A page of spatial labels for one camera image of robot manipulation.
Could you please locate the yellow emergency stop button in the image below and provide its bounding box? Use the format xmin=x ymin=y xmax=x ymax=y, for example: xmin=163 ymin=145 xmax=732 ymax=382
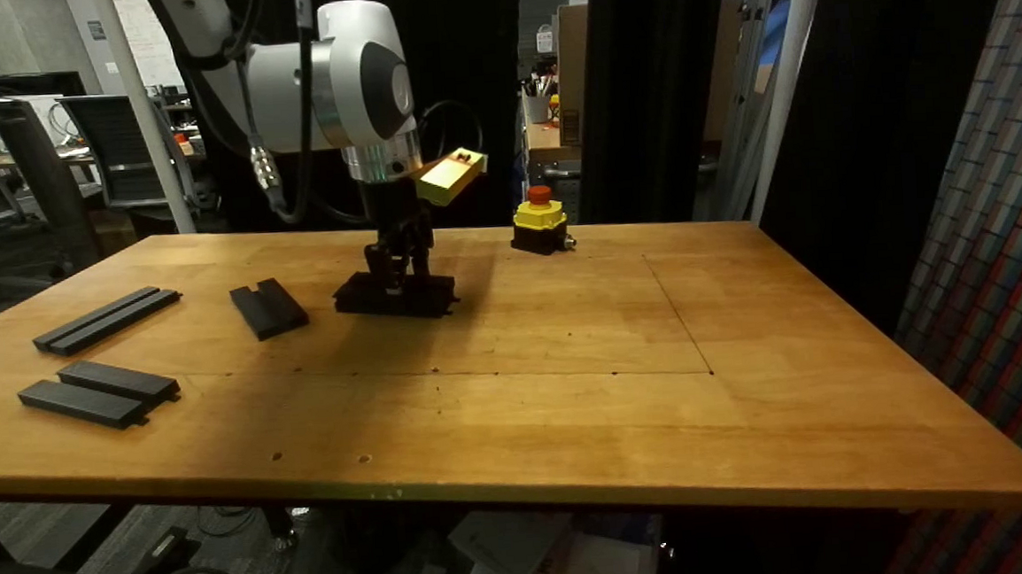
xmin=506 ymin=183 xmax=578 ymax=259

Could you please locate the colourful patterned panel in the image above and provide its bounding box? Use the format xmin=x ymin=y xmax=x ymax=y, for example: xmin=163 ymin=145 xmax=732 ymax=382
xmin=847 ymin=0 xmax=1022 ymax=574

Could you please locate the black curtain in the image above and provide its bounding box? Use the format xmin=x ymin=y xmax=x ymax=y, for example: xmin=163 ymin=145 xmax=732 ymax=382
xmin=189 ymin=0 xmax=536 ymax=241
xmin=566 ymin=0 xmax=744 ymax=228
xmin=746 ymin=0 xmax=1022 ymax=339

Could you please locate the black notched bar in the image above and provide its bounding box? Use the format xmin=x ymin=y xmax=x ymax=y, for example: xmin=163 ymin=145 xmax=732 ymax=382
xmin=56 ymin=353 xmax=183 ymax=410
xmin=16 ymin=372 xmax=151 ymax=437

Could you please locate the cup of pens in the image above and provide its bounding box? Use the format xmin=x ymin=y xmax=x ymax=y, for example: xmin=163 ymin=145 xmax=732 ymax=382
xmin=521 ymin=70 xmax=557 ymax=127

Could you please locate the black slotted block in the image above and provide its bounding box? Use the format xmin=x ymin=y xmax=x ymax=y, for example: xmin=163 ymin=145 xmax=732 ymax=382
xmin=331 ymin=266 xmax=461 ymax=325

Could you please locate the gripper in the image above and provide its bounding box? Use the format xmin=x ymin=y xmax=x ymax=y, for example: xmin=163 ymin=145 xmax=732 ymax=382
xmin=359 ymin=175 xmax=437 ymax=295

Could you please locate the short black slotted piece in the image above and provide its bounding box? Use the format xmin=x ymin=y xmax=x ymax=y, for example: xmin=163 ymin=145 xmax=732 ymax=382
xmin=228 ymin=275 xmax=312 ymax=344

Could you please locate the long black grooved piece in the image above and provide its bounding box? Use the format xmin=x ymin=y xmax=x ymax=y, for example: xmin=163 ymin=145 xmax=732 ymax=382
xmin=28 ymin=284 xmax=187 ymax=359

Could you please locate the row of office chairs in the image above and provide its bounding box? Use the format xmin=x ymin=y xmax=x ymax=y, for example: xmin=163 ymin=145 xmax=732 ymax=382
xmin=0 ymin=84 xmax=213 ymax=333

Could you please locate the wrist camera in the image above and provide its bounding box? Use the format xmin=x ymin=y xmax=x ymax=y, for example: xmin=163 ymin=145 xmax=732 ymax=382
xmin=412 ymin=145 xmax=492 ymax=209

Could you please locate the heap of papers and boxes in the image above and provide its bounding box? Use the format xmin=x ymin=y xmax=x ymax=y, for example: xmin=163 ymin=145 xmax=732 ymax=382
xmin=447 ymin=500 xmax=664 ymax=574

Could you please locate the white pole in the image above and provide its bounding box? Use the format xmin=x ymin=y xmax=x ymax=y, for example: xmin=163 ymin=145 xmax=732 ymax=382
xmin=89 ymin=0 xmax=199 ymax=241

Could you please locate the cardboard box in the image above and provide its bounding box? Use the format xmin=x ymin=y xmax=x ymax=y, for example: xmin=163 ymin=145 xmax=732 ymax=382
xmin=551 ymin=3 xmax=597 ymax=148

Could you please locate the metal frame post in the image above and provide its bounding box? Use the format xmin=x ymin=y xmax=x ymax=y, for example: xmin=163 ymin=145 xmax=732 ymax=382
xmin=705 ymin=0 xmax=848 ymax=226

